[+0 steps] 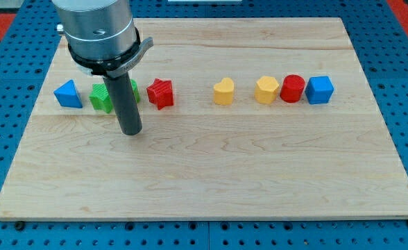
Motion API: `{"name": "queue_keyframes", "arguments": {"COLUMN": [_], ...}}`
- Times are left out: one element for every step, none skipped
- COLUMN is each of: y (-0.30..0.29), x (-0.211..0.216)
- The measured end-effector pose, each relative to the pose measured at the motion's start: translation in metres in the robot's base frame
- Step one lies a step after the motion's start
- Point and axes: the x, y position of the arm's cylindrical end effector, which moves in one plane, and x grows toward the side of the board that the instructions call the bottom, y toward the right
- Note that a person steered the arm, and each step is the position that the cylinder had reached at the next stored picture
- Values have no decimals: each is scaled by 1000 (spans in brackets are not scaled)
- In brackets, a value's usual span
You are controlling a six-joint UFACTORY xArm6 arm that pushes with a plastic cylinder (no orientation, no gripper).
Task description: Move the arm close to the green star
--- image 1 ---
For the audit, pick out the red star block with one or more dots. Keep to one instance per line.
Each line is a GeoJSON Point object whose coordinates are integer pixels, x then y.
{"type": "Point", "coordinates": [160, 93]}

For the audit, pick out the green star block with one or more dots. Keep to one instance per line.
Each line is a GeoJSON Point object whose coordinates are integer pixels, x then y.
{"type": "Point", "coordinates": [100, 99]}

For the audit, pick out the light wooden board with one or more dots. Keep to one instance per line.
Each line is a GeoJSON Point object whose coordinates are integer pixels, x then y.
{"type": "Point", "coordinates": [197, 160]}

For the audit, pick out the yellow heart block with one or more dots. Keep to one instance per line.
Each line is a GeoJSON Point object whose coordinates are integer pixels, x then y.
{"type": "Point", "coordinates": [224, 92]}

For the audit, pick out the yellow hexagon block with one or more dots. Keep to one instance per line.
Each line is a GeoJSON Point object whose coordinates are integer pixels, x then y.
{"type": "Point", "coordinates": [266, 89]}

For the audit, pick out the green block behind rod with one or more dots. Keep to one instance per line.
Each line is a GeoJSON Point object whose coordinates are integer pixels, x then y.
{"type": "Point", "coordinates": [135, 90]}

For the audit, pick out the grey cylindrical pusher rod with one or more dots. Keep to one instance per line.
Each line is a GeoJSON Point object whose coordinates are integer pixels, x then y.
{"type": "Point", "coordinates": [124, 103]}

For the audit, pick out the red cylinder block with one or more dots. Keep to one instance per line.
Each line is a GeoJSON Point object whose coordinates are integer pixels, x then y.
{"type": "Point", "coordinates": [292, 88]}

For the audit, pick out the blue cube block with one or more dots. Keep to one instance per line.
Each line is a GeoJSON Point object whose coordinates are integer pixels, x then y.
{"type": "Point", "coordinates": [319, 90]}

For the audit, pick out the blue triangle block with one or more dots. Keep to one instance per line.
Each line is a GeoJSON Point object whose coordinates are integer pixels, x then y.
{"type": "Point", "coordinates": [68, 96]}

